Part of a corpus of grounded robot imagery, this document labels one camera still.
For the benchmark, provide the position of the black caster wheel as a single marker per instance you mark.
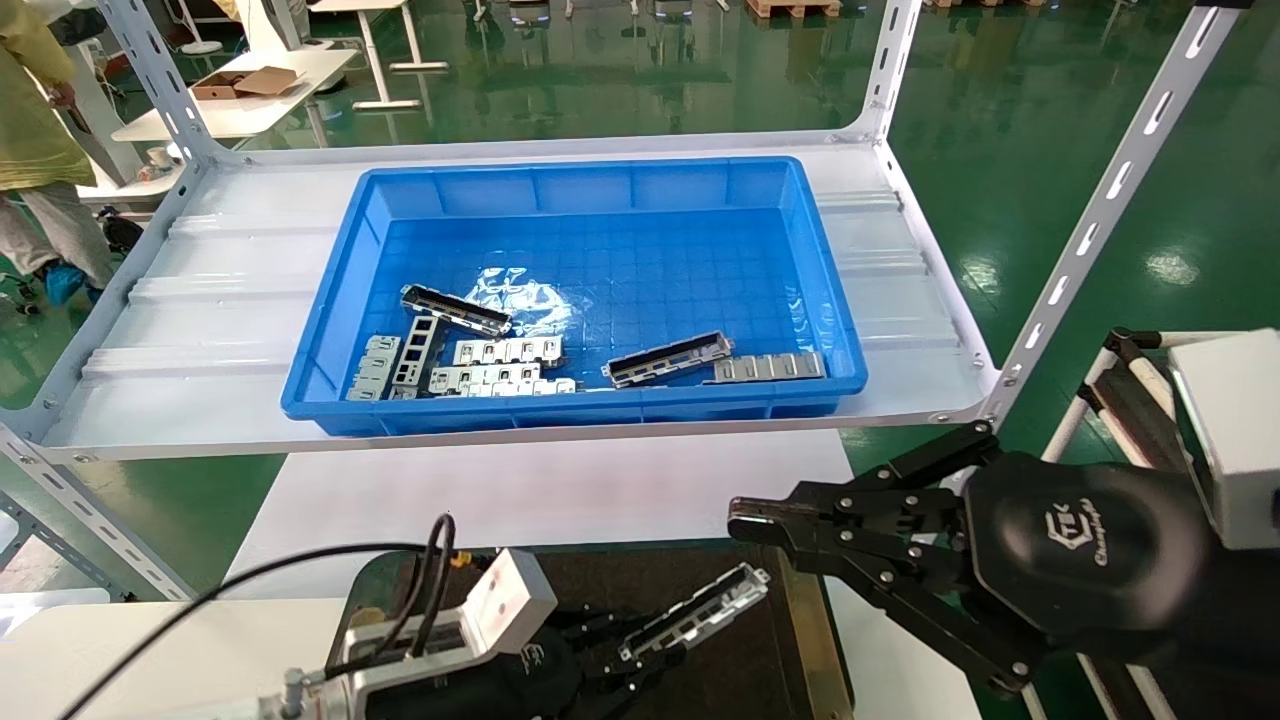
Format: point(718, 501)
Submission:
point(25, 308)

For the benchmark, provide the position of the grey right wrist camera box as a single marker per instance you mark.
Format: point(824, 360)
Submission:
point(1235, 430)

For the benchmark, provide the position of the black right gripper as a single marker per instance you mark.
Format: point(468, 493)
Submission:
point(1090, 550)

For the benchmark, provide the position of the white metal shelf rack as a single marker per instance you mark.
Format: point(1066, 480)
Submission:
point(230, 330)

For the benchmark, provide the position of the short silver metal bracket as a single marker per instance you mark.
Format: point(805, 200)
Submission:
point(375, 365)

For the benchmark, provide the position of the dark metal channel part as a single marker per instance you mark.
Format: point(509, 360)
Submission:
point(700, 605)
point(665, 360)
point(455, 310)

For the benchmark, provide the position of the wooden pallet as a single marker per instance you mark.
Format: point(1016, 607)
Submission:
point(790, 8)

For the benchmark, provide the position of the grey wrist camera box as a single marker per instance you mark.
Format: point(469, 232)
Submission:
point(505, 600)
point(1235, 430)

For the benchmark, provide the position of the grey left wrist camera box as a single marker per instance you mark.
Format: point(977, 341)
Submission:
point(505, 600)

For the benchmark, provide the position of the white tube cart frame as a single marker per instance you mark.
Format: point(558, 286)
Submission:
point(1130, 400)

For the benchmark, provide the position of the black container tray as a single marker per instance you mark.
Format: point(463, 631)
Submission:
point(730, 685)

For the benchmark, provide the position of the clear plastic film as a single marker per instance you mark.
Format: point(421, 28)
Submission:
point(520, 295)

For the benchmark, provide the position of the open cardboard box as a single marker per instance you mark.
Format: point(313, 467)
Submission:
point(240, 85)

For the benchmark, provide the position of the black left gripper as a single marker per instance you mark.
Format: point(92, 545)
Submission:
point(480, 695)

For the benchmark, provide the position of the person in yellow coat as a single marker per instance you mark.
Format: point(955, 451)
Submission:
point(35, 130)

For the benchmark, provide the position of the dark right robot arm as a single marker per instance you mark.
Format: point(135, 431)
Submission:
point(1230, 660)

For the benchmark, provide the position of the white table with legs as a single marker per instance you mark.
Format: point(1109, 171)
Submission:
point(378, 75)

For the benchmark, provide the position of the large blue plastic bin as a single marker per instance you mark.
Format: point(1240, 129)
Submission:
point(620, 240)

